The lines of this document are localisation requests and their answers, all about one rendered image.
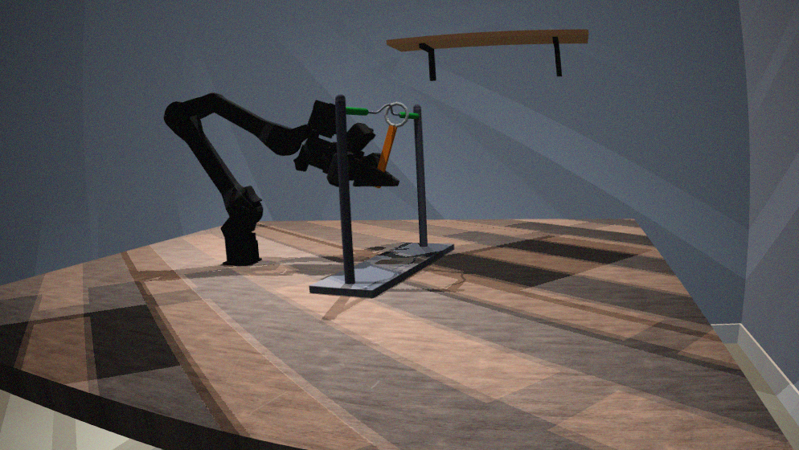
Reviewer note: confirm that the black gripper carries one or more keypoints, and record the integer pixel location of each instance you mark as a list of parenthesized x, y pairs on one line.
[(362, 169)]

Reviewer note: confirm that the grey loop with orange handle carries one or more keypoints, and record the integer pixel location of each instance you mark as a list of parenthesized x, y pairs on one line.
[(390, 137)]

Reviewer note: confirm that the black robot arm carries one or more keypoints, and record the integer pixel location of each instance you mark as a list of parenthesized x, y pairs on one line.
[(242, 204)]

